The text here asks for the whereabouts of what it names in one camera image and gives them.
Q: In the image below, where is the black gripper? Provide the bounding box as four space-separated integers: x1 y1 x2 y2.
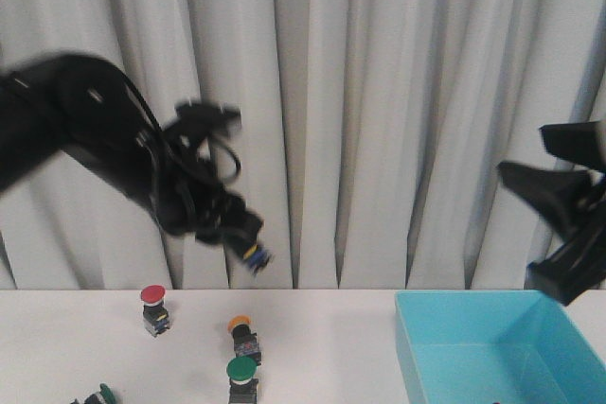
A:
497 161 605 306
153 132 263 246

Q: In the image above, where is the yellow push button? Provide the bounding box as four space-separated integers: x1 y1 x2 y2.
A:
233 238 273 275
227 315 262 366

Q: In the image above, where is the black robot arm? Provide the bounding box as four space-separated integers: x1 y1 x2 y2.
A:
1 53 262 247

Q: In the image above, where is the light blue plastic box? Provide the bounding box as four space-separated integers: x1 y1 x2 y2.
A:
395 290 605 403

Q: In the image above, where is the far red push button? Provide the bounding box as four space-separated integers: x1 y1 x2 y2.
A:
140 285 170 337

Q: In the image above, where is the lying yellow push button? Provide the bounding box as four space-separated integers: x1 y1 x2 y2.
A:
227 315 262 366

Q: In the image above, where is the upright green push button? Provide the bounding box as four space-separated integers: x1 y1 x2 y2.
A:
226 356 258 404

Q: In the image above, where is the grey pleated curtain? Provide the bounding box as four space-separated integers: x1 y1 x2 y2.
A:
1 0 605 290

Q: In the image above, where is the lying green push button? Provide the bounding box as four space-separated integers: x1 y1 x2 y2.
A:
71 383 118 404

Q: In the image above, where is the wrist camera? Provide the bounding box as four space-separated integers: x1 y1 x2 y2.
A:
173 100 241 139
541 119 605 173

